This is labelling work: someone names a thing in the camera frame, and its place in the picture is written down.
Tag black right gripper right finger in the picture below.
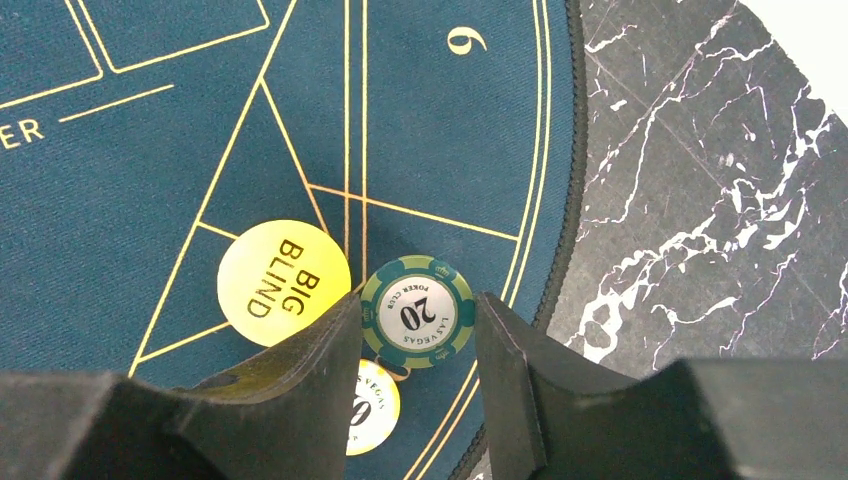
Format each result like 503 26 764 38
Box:
475 293 847 479

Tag yellow big blind button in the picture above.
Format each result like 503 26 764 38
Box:
216 220 352 347

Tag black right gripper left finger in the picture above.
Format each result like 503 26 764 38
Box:
1 293 362 479

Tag round dark blue poker mat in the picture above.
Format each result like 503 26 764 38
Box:
1 1 580 479

